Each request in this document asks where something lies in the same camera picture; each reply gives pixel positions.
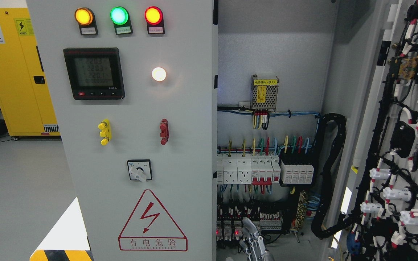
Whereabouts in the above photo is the red indicator light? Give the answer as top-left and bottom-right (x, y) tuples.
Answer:
(144, 6), (165, 35)

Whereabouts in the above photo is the lower relay terminal row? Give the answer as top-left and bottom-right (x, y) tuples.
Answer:
(216, 198), (294, 242)

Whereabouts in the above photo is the red terminal post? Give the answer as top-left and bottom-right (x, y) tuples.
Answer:
(159, 119), (169, 145)

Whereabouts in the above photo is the black surge protector block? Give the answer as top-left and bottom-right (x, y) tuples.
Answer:
(280, 151), (315, 186)

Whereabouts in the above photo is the black white rotary switch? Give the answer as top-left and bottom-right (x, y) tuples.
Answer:
(127, 159), (153, 182)

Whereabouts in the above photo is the black digital power meter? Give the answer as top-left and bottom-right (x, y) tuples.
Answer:
(63, 47), (126, 100)

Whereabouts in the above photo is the yellow terminal post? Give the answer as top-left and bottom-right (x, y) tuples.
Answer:
(98, 119), (112, 146)

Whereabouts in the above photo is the white indicator light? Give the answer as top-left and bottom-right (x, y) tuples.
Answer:
(151, 67), (167, 82)

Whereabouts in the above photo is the grey robot hand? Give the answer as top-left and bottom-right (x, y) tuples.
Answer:
(239, 217), (274, 261)

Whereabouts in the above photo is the white middle breaker row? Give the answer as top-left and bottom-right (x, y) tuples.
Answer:
(216, 153), (281, 186)

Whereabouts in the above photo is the yellow safety cabinet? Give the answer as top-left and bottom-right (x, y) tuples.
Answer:
(0, 8), (60, 137)

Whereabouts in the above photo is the red electric hazard sticker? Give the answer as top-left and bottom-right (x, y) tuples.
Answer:
(118, 189), (188, 252)

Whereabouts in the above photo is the yellow indicator light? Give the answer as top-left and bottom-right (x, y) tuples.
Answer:
(74, 7), (98, 35)

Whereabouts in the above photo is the brass right ground bar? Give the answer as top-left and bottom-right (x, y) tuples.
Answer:
(290, 191), (307, 243)

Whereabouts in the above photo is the grey cabinet door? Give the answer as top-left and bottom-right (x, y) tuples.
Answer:
(27, 0), (218, 261)
(320, 0), (418, 261)

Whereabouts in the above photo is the metal mesh power supply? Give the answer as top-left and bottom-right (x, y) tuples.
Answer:
(250, 74), (280, 112)

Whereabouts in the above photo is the green indicator light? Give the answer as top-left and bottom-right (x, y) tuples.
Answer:
(110, 6), (133, 35)

